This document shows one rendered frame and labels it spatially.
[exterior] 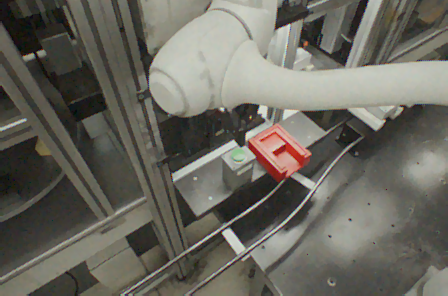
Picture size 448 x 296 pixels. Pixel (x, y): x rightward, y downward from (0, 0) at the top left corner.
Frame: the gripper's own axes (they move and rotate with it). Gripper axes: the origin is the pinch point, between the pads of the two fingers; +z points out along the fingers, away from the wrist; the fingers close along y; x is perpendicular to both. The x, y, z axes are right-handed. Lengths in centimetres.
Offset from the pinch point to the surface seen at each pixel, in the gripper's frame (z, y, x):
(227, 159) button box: 9.3, 3.3, -1.0
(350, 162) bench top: 44, -52, 10
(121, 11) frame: -34.8, 18.6, -10.3
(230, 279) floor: 112, 4, 3
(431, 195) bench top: 44, -66, 38
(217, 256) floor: 112, 3, -10
